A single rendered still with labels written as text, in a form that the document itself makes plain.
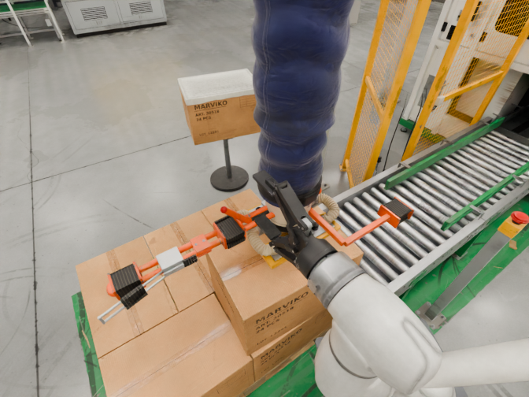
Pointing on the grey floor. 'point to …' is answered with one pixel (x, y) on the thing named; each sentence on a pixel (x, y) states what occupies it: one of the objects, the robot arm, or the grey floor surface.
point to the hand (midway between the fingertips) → (261, 200)
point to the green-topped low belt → (27, 15)
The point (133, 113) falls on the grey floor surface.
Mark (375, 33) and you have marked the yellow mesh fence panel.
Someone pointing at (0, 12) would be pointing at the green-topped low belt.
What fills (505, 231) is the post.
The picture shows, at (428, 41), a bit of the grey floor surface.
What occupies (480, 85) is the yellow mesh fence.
